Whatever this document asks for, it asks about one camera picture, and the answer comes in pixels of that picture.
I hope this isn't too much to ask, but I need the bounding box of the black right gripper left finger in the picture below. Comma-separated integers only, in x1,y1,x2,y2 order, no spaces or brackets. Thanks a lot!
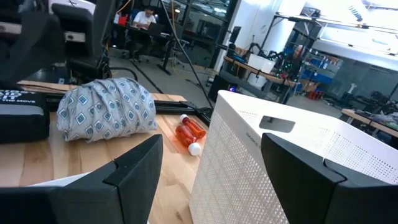
0,134,164,224

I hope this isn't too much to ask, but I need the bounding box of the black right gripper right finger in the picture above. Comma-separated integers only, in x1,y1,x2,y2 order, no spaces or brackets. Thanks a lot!
260,133,398,224

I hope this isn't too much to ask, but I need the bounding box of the red pill bottle white cap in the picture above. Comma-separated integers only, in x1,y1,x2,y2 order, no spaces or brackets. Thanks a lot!
179,113,207,140
175,124,203,157

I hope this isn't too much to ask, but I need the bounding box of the large white perforated basket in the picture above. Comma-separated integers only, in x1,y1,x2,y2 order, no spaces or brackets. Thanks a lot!
188,90,398,224

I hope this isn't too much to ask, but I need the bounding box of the grey diamond patterned cloth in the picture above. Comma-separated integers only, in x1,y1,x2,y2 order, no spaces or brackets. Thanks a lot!
56,77,159,144

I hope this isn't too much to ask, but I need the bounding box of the small white plastic bin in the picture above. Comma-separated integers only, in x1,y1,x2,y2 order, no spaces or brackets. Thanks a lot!
29,172,93,187

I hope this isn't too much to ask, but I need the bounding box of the background wooden workbench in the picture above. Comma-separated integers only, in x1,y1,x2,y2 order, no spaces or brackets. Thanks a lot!
223,55,298,105

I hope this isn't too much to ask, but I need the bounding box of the black office desk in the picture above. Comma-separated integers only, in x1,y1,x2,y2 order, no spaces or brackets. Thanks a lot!
113,23,187,76

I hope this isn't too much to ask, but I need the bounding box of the black first aid kit pouch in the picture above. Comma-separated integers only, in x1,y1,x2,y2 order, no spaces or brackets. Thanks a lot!
0,89,50,144

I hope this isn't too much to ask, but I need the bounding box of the black laptop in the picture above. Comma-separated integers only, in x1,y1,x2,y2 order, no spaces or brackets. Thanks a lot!
147,22,164,37

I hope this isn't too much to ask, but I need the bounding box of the person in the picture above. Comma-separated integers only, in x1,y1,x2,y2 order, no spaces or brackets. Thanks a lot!
130,5,158,62

